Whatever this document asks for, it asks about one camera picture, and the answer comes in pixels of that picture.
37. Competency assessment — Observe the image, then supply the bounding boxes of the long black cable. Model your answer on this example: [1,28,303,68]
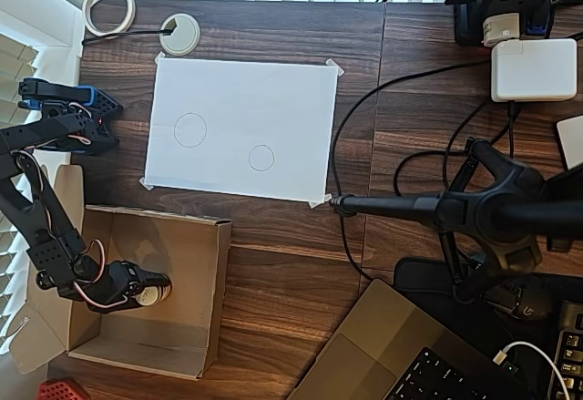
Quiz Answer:
[329,61,494,282]

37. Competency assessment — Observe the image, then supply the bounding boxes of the thin black grommet cable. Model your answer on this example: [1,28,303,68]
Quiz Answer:
[81,27,177,46]

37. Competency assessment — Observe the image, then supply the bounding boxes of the white paper sheet with circles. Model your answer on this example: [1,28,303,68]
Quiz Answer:
[144,56,339,203]

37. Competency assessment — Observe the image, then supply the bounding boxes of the black mouse pad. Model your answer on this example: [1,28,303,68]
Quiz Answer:
[394,256,583,360]

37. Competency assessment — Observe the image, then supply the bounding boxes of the black computer mouse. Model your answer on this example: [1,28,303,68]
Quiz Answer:
[485,276,555,323]

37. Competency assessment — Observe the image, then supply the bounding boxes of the black keyboard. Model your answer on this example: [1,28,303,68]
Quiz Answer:
[553,299,583,400]

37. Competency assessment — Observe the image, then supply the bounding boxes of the grey laptop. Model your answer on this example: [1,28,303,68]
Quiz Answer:
[286,279,547,400]

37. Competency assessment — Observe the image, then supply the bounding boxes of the small white plug adapter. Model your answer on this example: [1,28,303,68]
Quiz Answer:
[481,12,521,48]

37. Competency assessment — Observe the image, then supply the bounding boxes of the open cardboard box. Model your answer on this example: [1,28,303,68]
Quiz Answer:
[7,164,233,382]

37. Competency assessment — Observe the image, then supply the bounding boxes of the white square power adapter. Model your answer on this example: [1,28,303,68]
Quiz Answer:
[490,38,578,103]

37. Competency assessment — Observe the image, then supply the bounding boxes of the masking tape roll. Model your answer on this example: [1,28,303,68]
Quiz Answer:
[82,0,137,36]

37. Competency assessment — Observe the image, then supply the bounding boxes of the white USB cable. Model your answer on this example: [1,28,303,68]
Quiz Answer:
[495,340,573,400]

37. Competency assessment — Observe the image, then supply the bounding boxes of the black charger cable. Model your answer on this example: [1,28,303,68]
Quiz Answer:
[394,100,519,199]

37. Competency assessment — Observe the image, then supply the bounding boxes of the black tripod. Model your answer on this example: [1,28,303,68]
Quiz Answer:
[328,138,583,304]

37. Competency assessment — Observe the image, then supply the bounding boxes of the white flat device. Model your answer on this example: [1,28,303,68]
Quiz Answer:
[555,116,583,169]

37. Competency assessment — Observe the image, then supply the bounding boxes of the red leader robot arm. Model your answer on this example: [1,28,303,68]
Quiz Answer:
[36,377,87,400]

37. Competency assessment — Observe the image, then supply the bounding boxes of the small silver cylindrical tin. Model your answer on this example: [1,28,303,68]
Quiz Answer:
[135,281,173,307]

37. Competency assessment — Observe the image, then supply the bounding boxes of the blue plug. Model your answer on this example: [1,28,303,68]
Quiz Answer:
[518,6,550,37]

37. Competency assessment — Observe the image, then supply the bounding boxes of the white desk cable grommet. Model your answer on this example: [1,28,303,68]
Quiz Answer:
[159,14,201,56]

